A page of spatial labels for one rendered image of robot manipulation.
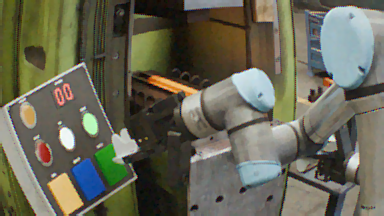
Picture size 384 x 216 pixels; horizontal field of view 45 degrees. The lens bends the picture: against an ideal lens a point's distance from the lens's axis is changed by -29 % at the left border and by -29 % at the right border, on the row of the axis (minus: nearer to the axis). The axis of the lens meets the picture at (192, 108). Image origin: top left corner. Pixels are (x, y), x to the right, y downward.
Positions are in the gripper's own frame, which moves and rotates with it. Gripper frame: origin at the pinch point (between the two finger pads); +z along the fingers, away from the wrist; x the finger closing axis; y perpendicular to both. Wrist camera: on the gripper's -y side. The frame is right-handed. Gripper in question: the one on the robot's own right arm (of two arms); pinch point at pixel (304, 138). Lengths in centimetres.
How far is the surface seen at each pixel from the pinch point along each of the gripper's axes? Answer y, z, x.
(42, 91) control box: -19, 19, -59
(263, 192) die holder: 27.7, 24.8, 12.0
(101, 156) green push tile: -3.4, 14.6, -46.3
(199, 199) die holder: 20.9, 24.7, -12.6
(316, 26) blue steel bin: 44, 259, 332
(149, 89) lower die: 1, 56, -5
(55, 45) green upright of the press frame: -22, 46, -44
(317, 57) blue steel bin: 79, 260, 333
